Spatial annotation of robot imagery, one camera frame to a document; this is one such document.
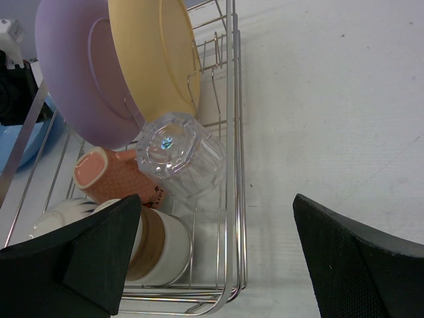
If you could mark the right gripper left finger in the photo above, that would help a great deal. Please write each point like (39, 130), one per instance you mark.
(76, 271)

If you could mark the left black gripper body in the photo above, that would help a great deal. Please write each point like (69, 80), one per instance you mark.
(18, 90)

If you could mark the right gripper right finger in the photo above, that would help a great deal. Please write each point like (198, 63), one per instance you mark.
(357, 270)

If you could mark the purple plate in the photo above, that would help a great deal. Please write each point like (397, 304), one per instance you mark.
(79, 65)

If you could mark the yellow plate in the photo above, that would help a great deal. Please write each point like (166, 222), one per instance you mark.
(155, 46)

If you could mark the white striped bowl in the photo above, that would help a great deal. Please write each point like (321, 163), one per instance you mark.
(63, 213)

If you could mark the white brown cup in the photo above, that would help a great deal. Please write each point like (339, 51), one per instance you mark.
(161, 250)

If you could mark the pink mug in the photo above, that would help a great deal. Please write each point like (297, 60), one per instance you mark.
(104, 174)

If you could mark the clear glass tumbler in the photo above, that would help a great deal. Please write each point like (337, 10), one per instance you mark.
(181, 155)

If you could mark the wire dish rack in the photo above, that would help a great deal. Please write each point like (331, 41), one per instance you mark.
(215, 273)

